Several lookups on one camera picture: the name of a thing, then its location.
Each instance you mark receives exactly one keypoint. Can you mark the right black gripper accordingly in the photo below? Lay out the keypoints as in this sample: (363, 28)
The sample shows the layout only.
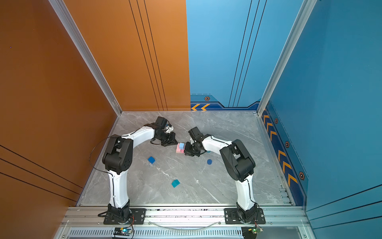
(187, 152)

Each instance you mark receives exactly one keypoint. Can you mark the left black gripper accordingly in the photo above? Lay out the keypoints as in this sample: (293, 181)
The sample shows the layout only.
(172, 141)

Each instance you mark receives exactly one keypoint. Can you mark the light pink rectangular block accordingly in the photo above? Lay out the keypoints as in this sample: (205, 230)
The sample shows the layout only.
(178, 149)

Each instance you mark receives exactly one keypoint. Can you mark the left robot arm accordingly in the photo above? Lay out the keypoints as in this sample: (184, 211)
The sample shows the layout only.
(117, 160)

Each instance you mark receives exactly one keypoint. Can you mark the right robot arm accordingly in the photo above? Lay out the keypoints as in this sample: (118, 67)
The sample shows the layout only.
(239, 164)

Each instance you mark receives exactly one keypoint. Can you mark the dark blue cube block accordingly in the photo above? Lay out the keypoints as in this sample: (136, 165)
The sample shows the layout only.
(151, 160)

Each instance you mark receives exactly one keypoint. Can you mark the teal cube block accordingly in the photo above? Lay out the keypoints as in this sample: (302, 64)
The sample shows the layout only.
(175, 183)

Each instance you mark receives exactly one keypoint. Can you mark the left green circuit board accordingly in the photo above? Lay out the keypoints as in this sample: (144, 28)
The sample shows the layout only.
(123, 233)

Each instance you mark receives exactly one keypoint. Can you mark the green circuit board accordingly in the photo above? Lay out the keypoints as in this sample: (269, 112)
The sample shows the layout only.
(251, 232)
(123, 233)

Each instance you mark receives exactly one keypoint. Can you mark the right green circuit board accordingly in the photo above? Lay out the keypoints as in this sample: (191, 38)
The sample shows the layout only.
(251, 232)

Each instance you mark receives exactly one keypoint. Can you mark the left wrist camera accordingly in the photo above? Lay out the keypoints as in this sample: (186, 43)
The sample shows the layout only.
(168, 128)

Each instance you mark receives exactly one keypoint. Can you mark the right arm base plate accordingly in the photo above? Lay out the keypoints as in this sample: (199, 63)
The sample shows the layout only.
(238, 216)

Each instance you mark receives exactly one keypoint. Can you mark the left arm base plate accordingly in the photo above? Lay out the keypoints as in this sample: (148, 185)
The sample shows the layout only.
(135, 216)

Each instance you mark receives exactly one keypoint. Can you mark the aluminium front rail frame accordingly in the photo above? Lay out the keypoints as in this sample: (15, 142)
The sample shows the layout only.
(186, 222)

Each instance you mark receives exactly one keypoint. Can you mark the left aluminium corner post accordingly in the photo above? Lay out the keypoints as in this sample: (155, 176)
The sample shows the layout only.
(75, 35)

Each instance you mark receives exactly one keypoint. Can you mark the aluminium corner post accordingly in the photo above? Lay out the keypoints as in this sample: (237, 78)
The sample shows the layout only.
(291, 41)
(75, 35)

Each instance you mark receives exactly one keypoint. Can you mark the right aluminium corner post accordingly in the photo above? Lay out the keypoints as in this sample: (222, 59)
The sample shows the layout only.
(291, 41)

